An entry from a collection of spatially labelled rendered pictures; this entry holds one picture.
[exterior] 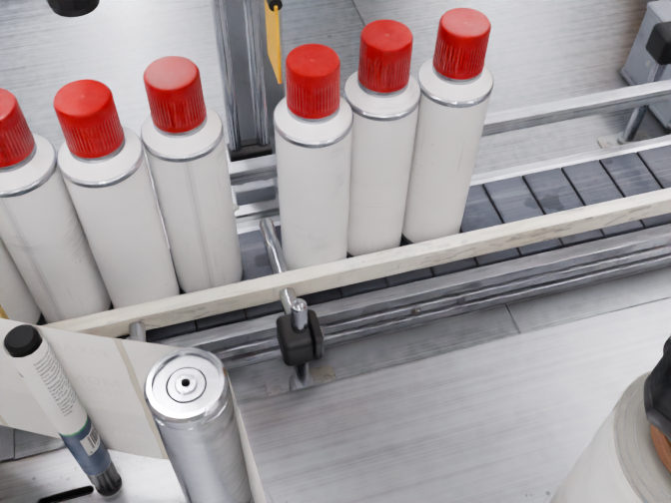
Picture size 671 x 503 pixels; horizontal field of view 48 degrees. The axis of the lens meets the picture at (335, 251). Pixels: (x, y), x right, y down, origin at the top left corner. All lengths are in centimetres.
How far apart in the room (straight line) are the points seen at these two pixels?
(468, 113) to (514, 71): 37
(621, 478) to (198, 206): 30
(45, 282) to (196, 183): 13
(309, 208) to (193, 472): 21
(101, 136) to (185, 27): 49
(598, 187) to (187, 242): 37
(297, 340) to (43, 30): 57
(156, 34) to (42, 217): 47
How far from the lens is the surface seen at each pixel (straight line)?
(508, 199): 68
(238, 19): 60
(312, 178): 50
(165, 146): 48
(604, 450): 38
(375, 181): 54
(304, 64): 46
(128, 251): 52
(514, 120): 63
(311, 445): 54
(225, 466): 40
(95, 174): 47
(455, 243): 59
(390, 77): 49
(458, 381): 57
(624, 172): 73
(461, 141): 54
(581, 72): 91
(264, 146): 62
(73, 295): 56
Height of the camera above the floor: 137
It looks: 52 degrees down
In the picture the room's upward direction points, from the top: 2 degrees clockwise
